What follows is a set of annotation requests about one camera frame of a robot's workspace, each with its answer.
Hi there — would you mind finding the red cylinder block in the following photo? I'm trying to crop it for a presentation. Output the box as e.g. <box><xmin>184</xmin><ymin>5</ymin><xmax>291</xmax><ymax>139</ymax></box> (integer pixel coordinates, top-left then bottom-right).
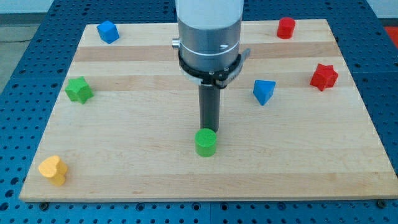
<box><xmin>277</xmin><ymin>17</ymin><xmax>295</xmax><ymax>39</ymax></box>

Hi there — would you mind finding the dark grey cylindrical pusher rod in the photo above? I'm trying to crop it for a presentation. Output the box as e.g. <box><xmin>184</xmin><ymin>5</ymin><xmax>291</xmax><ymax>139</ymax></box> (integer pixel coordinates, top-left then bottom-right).
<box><xmin>198</xmin><ymin>85</ymin><xmax>221</xmax><ymax>132</ymax></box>

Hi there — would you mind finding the green cylinder block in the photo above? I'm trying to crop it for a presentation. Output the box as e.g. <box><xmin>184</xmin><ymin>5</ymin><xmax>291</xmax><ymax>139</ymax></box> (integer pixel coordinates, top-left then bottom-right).
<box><xmin>195</xmin><ymin>128</ymin><xmax>217</xmax><ymax>157</ymax></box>

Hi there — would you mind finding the yellow heart block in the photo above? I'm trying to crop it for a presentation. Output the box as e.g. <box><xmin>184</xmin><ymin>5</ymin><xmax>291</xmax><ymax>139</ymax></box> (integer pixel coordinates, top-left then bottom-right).
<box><xmin>38</xmin><ymin>155</ymin><xmax>68</xmax><ymax>187</ymax></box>

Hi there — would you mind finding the wooden board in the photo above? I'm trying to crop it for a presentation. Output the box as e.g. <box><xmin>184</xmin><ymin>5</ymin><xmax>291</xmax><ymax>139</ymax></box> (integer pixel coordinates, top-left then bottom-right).
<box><xmin>19</xmin><ymin>19</ymin><xmax>397</xmax><ymax>202</ymax></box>

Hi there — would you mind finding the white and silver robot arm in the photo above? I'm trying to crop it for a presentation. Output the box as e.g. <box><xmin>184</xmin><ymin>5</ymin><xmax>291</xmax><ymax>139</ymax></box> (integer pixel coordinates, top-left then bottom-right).
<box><xmin>172</xmin><ymin>0</ymin><xmax>251</xmax><ymax>132</ymax></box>

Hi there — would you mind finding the blue cube block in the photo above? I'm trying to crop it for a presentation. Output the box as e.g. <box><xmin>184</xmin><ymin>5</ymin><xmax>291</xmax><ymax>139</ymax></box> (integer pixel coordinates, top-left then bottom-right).
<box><xmin>96</xmin><ymin>21</ymin><xmax>119</xmax><ymax>44</ymax></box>

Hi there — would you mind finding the blue triangle block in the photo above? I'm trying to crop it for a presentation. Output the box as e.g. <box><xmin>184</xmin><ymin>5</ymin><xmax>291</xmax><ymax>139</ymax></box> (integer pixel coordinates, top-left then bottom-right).
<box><xmin>253</xmin><ymin>80</ymin><xmax>276</xmax><ymax>106</ymax></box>

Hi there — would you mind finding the red star block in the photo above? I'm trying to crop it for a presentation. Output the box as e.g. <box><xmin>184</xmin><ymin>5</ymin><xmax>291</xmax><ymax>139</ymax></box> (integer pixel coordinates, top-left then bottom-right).
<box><xmin>310</xmin><ymin>63</ymin><xmax>338</xmax><ymax>91</ymax></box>

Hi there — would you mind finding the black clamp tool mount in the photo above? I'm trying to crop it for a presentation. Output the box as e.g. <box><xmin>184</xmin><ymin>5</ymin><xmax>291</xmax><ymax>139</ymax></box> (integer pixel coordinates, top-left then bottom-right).
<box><xmin>178</xmin><ymin>49</ymin><xmax>251</xmax><ymax>89</ymax></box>

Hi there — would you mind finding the green star block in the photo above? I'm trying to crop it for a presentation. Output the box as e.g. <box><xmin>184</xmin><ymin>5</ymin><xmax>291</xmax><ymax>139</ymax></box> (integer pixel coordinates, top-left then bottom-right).
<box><xmin>65</xmin><ymin>77</ymin><xmax>94</xmax><ymax>104</ymax></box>

